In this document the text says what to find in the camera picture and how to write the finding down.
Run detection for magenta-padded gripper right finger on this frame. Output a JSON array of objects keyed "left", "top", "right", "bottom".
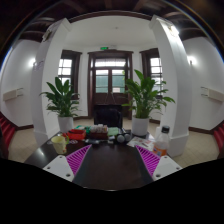
[{"left": 133, "top": 144, "right": 184, "bottom": 188}]

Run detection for potted leafy plant white pot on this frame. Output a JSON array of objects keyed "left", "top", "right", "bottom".
[
  {"left": 39, "top": 76, "right": 82, "bottom": 134},
  {"left": 121, "top": 69, "right": 176, "bottom": 137}
]

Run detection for printed paper leaflet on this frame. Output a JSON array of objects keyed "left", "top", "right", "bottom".
[{"left": 126, "top": 136, "right": 156, "bottom": 152}]

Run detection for black chair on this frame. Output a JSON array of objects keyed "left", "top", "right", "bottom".
[{"left": 93, "top": 103, "right": 124, "bottom": 129}]

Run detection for white wall-mounted unit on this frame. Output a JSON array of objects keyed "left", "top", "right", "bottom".
[
  {"left": 200, "top": 86, "right": 224, "bottom": 103},
  {"left": 2, "top": 87, "right": 25, "bottom": 102}
]

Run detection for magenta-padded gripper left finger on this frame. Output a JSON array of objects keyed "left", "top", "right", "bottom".
[{"left": 42, "top": 143, "right": 94, "bottom": 188}]

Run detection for dark-framed window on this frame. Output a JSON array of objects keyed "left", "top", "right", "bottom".
[
  {"left": 57, "top": 49, "right": 83, "bottom": 99},
  {"left": 139, "top": 48, "right": 164, "bottom": 98}
]

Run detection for pale yellow-green cup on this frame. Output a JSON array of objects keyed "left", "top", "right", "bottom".
[{"left": 50, "top": 134, "right": 70, "bottom": 155}]

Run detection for red box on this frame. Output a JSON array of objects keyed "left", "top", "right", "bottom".
[{"left": 67, "top": 128, "right": 87, "bottom": 141}]

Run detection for dark wooden double door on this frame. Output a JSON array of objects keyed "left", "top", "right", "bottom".
[{"left": 87, "top": 49, "right": 134, "bottom": 118}]

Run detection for orange drink bottle black cap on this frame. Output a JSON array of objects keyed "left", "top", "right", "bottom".
[{"left": 153, "top": 125, "right": 171, "bottom": 158}]

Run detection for red carpeted stairs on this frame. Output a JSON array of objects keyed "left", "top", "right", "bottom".
[
  {"left": 213, "top": 121, "right": 224, "bottom": 153},
  {"left": 0, "top": 113, "right": 17, "bottom": 148}
]

